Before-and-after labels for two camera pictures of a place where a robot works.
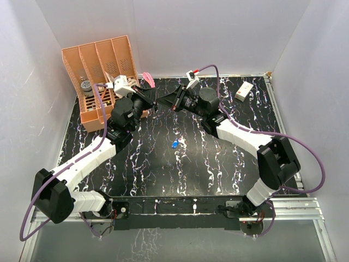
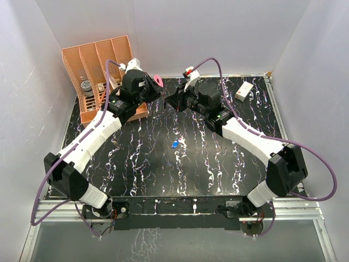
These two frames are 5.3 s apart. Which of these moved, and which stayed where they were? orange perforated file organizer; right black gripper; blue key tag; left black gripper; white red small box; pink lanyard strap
Moved: left black gripper; pink lanyard strap
Stayed: right black gripper; blue key tag; white red small box; orange perforated file organizer
